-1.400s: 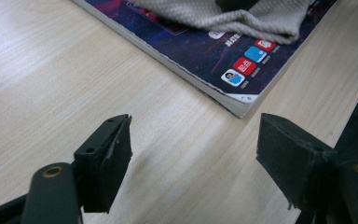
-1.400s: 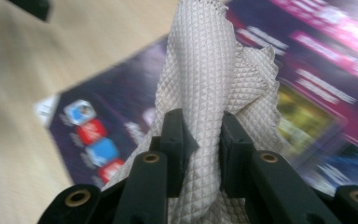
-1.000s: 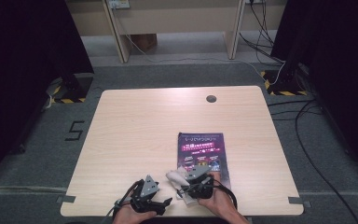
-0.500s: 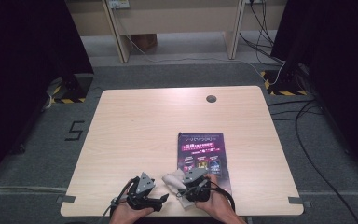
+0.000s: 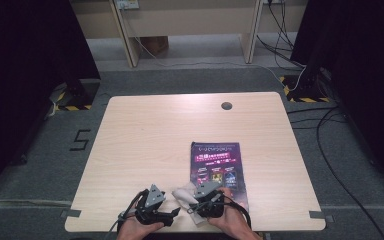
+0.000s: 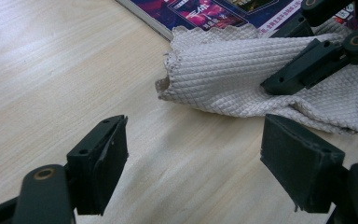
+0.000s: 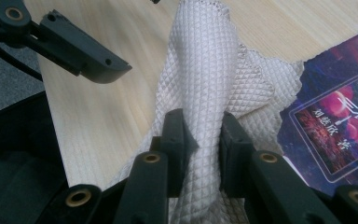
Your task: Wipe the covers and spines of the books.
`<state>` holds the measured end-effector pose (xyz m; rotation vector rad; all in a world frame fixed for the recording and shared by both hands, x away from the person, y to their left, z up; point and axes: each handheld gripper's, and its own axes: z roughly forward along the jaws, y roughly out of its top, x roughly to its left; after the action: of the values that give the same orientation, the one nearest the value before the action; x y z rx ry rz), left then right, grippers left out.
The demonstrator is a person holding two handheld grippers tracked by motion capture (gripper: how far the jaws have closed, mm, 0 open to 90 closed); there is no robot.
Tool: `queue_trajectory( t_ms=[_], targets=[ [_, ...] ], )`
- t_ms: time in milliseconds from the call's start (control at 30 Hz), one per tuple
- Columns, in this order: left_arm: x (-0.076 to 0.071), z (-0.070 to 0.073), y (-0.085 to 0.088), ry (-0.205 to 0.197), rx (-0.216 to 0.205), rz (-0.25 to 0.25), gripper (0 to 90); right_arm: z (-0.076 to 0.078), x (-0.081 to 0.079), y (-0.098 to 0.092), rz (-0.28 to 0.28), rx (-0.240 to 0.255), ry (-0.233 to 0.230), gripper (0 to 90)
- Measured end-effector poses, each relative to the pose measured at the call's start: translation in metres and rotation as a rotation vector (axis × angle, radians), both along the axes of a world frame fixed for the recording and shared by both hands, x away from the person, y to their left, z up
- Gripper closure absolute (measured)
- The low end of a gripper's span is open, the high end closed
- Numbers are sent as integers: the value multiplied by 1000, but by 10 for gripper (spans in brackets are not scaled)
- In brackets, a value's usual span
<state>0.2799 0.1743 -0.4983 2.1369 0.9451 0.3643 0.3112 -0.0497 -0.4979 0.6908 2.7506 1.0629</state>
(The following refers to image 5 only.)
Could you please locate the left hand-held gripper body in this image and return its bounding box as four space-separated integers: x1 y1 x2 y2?
134 183 175 227

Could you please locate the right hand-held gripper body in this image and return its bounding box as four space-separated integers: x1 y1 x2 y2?
188 180 227 220

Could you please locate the beige cloth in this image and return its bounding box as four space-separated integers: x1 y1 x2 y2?
171 181 208 225

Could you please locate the illustrated magazine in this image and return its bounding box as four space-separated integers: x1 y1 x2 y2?
189 141 250 214

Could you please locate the person's left hand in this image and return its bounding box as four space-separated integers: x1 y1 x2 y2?
115 206 165 240

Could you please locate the person's right hand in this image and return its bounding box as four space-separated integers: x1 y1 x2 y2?
208 187 253 238

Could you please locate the grey tape piece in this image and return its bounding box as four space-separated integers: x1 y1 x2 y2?
309 210 335 224
60 208 82 219

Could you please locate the black stand base striped tape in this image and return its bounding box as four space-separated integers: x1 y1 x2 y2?
278 63 332 104
48 78 101 112

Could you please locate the brown cardboard box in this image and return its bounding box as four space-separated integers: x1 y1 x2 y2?
139 35 170 56

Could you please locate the dark curtain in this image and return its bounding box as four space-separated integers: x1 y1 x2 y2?
0 0 102 202
290 0 384 196

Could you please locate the white power strip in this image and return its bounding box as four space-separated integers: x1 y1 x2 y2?
115 0 141 11

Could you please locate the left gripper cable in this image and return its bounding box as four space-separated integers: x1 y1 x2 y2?
104 189 150 240

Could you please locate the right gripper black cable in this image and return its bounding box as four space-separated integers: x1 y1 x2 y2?
224 196 252 230

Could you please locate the long black floor cable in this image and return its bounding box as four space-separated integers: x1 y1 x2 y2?
315 105 384 240

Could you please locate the short black floor cable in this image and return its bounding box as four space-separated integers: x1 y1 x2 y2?
286 105 340 116

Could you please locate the white floor cable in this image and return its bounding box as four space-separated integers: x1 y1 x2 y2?
132 33 307 92

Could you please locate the black cable bundle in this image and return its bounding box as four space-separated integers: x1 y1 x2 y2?
255 0 308 70

